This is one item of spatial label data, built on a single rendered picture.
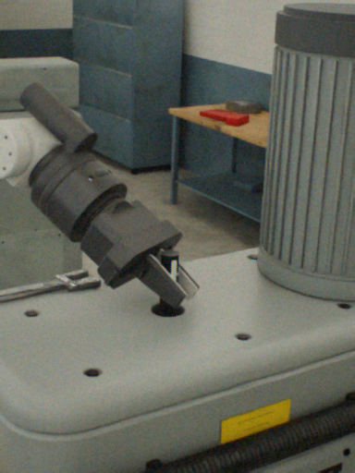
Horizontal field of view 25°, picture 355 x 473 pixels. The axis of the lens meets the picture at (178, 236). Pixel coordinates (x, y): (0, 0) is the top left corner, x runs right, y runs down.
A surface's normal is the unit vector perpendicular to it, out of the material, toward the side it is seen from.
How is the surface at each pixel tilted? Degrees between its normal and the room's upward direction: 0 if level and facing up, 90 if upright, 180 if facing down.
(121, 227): 31
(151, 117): 90
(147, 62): 90
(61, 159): 45
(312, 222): 90
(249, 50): 90
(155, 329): 0
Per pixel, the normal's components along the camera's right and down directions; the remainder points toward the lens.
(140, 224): 0.47, -0.70
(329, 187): -0.36, 0.30
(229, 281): 0.04, -0.94
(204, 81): -0.84, 0.15
